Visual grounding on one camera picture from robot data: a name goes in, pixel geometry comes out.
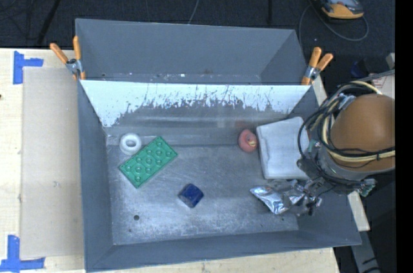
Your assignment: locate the silver foil packet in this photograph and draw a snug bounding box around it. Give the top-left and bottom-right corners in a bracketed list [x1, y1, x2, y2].
[249, 179, 307, 216]

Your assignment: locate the white foam block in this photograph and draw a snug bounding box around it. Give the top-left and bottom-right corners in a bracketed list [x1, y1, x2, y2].
[256, 116, 311, 181]

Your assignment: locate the grey metal bin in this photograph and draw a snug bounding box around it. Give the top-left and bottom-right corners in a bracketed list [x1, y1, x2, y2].
[74, 18, 363, 272]

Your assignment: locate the blue cube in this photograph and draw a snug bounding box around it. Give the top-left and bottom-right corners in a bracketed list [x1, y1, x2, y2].
[177, 183, 205, 209]

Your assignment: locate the green studded flat block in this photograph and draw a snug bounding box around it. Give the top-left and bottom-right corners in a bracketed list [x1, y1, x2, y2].
[118, 136, 179, 190]

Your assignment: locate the pale flat board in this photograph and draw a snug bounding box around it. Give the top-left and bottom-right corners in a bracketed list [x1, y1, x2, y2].
[19, 66, 86, 261]

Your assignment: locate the white ring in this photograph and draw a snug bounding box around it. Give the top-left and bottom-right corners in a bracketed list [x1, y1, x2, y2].
[119, 133, 143, 156]

